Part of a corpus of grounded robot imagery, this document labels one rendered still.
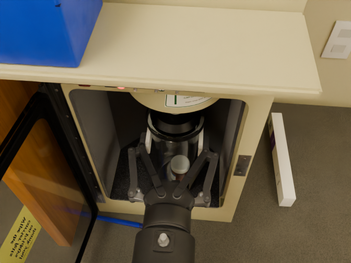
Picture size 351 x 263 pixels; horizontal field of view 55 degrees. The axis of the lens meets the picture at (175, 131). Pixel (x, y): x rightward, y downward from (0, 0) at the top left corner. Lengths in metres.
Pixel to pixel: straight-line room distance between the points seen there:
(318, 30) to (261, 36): 0.62
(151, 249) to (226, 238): 0.36
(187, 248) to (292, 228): 0.42
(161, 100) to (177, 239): 0.20
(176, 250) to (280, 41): 0.31
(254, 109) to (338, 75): 0.62
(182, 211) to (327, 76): 0.69
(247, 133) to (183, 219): 0.16
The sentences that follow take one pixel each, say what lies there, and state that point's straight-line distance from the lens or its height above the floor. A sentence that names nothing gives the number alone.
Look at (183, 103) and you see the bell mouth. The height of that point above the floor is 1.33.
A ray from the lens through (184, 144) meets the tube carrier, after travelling 0.61.
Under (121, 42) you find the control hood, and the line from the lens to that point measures 0.33.
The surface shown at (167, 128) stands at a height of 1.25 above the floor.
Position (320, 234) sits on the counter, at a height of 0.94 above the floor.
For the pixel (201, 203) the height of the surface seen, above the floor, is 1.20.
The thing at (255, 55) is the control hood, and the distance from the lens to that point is 0.32.
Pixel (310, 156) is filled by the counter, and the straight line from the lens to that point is 0.99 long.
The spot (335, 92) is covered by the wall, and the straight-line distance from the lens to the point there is 1.14.
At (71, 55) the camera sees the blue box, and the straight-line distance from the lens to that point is 0.30.
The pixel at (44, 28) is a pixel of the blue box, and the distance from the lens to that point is 0.29.
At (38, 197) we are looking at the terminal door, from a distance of 0.53.
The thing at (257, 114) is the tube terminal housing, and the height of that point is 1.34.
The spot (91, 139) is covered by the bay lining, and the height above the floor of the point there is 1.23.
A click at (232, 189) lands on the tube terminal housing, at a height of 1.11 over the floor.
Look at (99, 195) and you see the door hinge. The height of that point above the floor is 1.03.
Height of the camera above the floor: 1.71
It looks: 53 degrees down
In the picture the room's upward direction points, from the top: straight up
